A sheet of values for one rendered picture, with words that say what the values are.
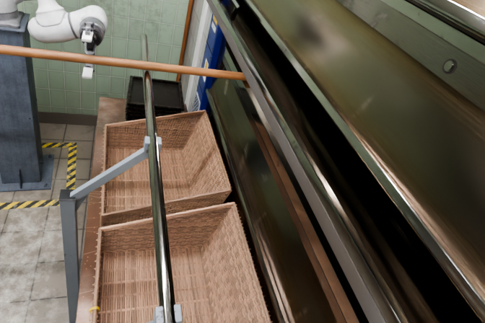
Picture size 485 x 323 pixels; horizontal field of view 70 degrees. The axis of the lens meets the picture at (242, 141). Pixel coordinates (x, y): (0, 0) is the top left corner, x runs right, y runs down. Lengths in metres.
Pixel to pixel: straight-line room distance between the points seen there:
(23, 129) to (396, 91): 1.95
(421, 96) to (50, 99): 2.57
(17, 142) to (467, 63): 2.14
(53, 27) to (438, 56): 1.33
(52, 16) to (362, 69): 1.19
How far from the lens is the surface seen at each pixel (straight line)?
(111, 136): 1.80
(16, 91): 2.11
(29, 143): 2.30
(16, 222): 2.34
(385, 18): 0.73
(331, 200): 0.57
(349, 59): 0.80
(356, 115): 0.72
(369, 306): 0.52
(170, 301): 0.69
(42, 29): 1.59
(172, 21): 2.54
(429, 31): 0.65
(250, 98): 1.28
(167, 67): 1.29
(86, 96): 2.82
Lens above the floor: 1.79
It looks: 36 degrees down
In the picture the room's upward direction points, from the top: 18 degrees clockwise
